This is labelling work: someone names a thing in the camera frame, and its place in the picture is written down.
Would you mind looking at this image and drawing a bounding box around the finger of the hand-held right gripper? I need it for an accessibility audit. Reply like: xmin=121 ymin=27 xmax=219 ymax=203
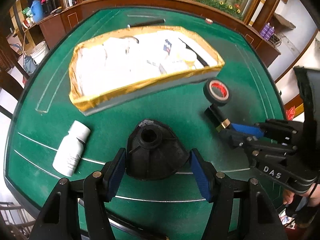
xmin=219 ymin=129 xmax=298 ymax=155
xmin=230 ymin=119 xmax=299 ymax=143

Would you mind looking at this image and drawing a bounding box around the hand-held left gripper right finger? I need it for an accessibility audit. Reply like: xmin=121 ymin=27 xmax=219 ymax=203
xmin=189 ymin=148 xmax=289 ymax=240

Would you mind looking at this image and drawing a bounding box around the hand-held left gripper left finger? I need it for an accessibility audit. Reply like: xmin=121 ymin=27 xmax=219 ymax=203
xmin=29 ymin=147 xmax=127 ymax=240

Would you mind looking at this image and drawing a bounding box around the black tube gold band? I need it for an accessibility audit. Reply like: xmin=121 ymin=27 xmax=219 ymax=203
xmin=204 ymin=104 xmax=232 ymax=131

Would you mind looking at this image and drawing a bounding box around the black rubber funnel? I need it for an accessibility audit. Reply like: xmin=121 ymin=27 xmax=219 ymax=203
xmin=126 ymin=119 xmax=190 ymax=181

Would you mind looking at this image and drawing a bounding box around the black tape roll red core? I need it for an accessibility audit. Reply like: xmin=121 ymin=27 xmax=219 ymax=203
xmin=203 ymin=79 xmax=232 ymax=105

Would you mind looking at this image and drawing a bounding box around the black marker pen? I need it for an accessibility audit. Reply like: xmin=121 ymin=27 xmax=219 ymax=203
xmin=178 ymin=37 xmax=211 ymax=67

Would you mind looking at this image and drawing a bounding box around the yellow tape roll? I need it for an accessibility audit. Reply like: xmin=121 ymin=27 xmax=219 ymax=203
xmin=175 ymin=48 xmax=197 ymax=70

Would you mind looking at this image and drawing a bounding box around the gold-rimmed white tray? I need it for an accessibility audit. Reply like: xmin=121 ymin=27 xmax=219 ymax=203
xmin=69 ymin=25 xmax=225 ymax=117

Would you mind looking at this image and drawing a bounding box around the white box blue stripe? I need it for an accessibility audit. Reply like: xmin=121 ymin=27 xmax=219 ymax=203
xmin=162 ymin=39 xmax=173 ymax=55

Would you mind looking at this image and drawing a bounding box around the person's right hand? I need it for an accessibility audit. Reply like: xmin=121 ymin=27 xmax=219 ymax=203
xmin=283 ymin=182 xmax=320 ymax=205

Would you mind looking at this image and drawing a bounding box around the red plastic bag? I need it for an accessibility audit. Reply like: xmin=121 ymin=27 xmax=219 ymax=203
xmin=286 ymin=106 xmax=297 ymax=120

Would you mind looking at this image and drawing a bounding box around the white plastic bottle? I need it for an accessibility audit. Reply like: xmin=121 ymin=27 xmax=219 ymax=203
xmin=52 ymin=120 xmax=91 ymax=177

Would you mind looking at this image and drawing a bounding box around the purple bottle pack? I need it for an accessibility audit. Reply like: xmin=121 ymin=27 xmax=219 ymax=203
xmin=259 ymin=22 xmax=275 ymax=40

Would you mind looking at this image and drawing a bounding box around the cardboard box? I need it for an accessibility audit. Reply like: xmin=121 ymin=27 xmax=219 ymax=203
xmin=274 ymin=12 xmax=297 ymax=30

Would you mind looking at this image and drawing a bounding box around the white bucket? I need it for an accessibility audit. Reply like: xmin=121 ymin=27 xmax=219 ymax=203
xmin=30 ymin=40 xmax=50 ymax=65

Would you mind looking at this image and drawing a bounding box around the slim black pen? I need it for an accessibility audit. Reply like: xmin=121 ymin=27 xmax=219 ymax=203
xmin=127 ymin=19 xmax=166 ymax=28

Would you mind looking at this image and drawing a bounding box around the curved wooden cabinet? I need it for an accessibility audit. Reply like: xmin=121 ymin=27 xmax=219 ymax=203
xmin=22 ymin=0 xmax=282 ymax=68

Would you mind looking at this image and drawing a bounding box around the blue thermos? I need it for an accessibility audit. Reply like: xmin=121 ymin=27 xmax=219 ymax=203
xmin=30 ymin=0 xmax=43 ymax=23

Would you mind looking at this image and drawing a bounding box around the black thermos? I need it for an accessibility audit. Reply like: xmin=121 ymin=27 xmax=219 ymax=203
xmin=41 ymin=0 xmax=59 ymax=15

